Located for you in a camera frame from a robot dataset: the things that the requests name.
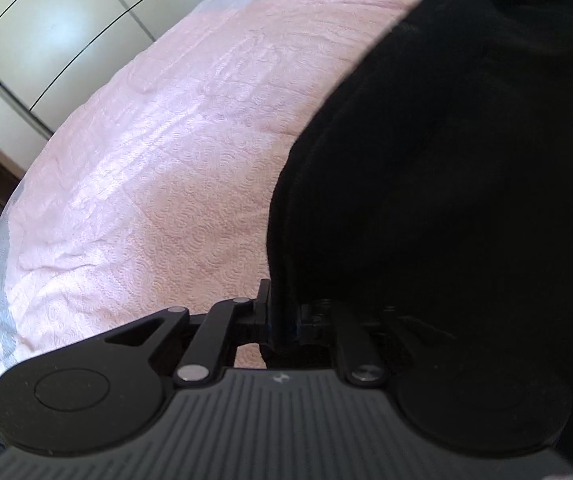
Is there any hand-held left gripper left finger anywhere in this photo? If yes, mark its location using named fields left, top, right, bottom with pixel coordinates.
left=105, top=279, right=273, bottom=388

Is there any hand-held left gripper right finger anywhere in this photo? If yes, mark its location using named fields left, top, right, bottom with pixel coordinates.
left=293, top=299, right=419, bottom=387

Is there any black zip jacket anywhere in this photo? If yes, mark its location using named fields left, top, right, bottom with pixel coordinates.
left=262, top=0, right=573, bottom=463

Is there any pink bedspread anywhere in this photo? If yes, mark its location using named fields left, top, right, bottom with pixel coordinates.
left=0, top=0, right=514, bottom=433

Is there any white wardrobe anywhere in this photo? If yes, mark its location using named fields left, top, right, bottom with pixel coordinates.
left=0, top=0, right=250, bottom=133

